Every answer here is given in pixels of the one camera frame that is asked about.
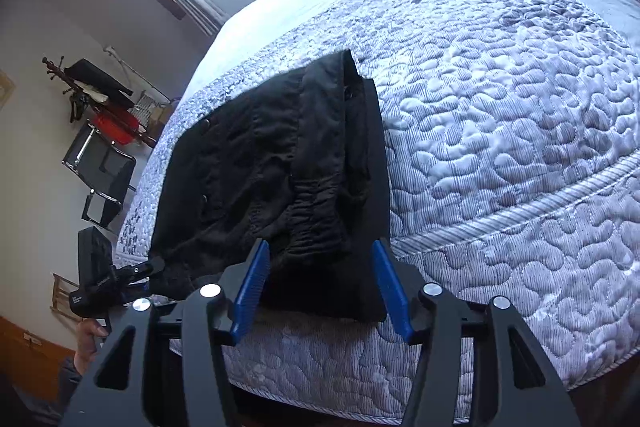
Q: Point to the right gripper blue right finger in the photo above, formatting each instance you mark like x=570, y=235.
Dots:
x=391, y=290

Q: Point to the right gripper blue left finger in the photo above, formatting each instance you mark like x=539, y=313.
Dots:
x=246, y=282

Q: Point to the black quilted pants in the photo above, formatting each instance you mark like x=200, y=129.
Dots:
x=298, y=161

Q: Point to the person left hand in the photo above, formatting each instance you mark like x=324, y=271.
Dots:
x=88, y=332

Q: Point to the black metal chair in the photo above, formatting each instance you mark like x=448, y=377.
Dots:
x=104, y=168

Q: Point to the coat rack with clothes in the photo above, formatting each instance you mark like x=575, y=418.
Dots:
x=117, y=125

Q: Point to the grey quilted bedspread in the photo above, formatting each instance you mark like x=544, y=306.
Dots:
x=512, y=139

